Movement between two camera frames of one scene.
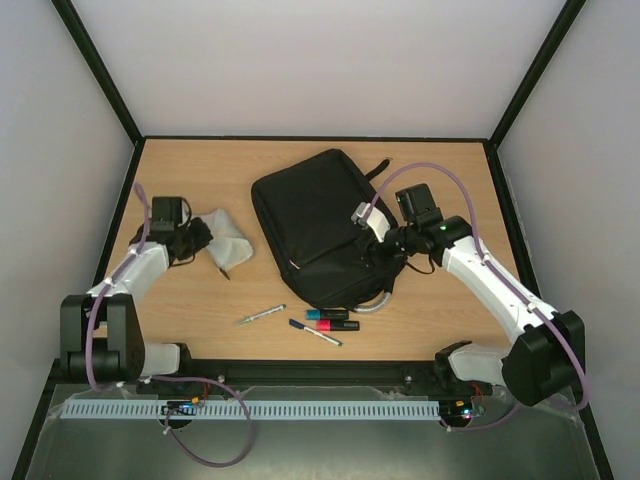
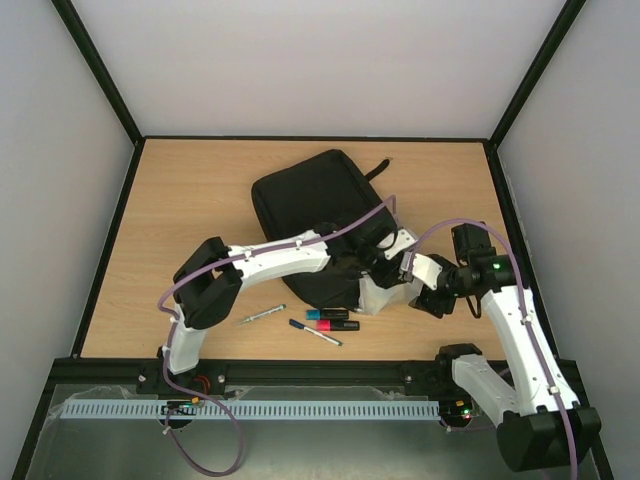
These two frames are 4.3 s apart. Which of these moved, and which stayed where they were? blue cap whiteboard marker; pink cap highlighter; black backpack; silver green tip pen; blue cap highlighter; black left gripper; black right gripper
Moved: black right gripper; black left gripper
Stayed: blue cap highlighter; black backpack; pink cap highlighter; silver green tip pen; blue cap whiteboard marker
